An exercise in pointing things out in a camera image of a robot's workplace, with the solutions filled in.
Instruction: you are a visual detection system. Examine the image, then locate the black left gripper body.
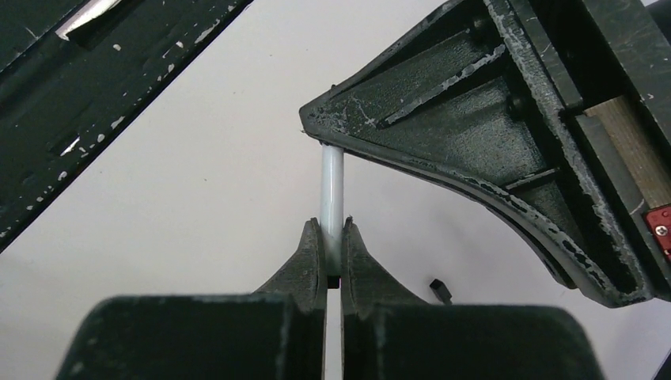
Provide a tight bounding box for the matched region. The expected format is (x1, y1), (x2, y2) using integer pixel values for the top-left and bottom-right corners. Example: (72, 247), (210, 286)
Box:
(513, 1), (670, 301)

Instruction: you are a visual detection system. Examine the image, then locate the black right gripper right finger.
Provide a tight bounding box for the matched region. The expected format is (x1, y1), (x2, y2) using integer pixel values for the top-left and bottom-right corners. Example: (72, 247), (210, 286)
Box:
(341, 219), (603, 379)

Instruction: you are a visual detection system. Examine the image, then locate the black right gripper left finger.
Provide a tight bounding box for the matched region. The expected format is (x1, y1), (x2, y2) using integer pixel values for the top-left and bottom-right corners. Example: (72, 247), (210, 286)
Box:
(56, 219), (328, 379)

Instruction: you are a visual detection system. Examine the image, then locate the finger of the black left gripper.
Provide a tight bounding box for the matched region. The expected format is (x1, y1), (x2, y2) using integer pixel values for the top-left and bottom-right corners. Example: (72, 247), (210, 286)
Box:
(299, 1), (653, 307)

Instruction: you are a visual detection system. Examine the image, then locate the black pen cap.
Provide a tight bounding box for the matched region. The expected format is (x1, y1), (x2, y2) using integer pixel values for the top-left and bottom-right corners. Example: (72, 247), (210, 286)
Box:
(429, 279), (453, 306)

